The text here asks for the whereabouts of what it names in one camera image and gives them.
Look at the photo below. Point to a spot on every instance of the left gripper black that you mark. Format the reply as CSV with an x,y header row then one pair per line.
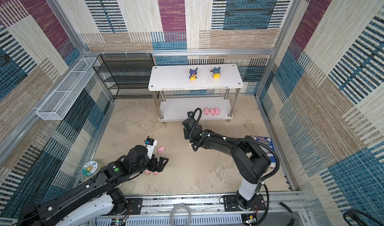
x,y
154,167

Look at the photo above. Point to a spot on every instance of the purple yellow toy figure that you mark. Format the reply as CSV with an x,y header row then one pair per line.
x,y
193,74

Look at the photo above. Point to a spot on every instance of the blue yellow toy figure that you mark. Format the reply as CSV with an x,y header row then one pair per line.
x,y
216,72

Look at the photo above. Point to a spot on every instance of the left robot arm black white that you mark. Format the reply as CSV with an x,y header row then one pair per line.
x,y
97,196

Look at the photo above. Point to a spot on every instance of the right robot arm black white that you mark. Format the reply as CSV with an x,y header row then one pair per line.
x,y
255,161

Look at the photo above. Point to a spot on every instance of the white two-tier shelf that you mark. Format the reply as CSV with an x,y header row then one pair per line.
x,y
175,94

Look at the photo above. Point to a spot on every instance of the clear tubing coil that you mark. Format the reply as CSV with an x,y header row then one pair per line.
x,y
177,207

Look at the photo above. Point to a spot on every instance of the blue picture book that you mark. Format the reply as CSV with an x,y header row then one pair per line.
x,y
267,141

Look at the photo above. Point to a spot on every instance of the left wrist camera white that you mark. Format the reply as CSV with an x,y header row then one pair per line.
x,y
150,144

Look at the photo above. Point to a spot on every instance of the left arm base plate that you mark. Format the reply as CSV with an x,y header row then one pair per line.
x,y
133,206

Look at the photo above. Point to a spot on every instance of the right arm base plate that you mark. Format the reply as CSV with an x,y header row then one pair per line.
x,y
236,202

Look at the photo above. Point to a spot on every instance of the black wire mesh rack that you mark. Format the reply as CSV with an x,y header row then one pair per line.
x,y
126,76

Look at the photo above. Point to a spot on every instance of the white wire mesh basket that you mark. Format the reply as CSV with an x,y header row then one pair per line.
x,y
57,105

